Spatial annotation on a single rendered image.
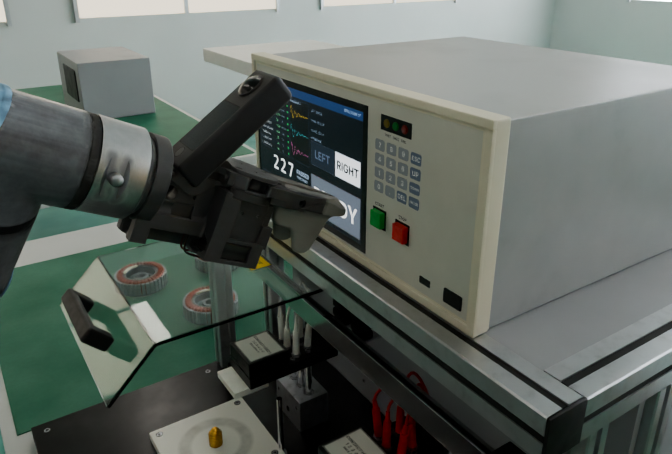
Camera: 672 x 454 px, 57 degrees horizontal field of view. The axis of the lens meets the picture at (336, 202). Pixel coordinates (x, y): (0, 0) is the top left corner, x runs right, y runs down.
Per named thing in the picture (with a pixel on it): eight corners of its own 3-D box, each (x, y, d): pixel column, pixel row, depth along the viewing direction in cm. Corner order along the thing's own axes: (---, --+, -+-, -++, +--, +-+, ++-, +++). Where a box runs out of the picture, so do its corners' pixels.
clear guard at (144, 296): (106, 409, 63) (98, 361, 61) (60, 306, 82) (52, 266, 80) (363, 315, 80) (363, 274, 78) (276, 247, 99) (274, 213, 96)
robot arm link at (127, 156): (86, 105, 49) (114, 127, 43) (141, 121, 52) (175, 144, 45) (58, 192, 50) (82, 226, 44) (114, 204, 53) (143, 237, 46)
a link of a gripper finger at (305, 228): (326, 253, 63) (250, 238, 57) (347, 200, 62) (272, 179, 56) (343, 265, 60) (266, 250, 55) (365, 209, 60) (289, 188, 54)
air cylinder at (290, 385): (300, 432, 93) (299, 403, 91) (276, 404, 99) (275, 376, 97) (328, 419, 96) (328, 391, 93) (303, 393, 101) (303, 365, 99)
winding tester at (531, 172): (472, 339, 56) (494, 120, 48) (257, 195, 90) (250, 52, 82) (699, 239, 76) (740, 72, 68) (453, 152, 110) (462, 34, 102)
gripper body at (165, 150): (227, 240, 60) (106, 217, 53) (257, 158, 59) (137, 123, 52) (263, 271, 54) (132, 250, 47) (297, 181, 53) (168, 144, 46)
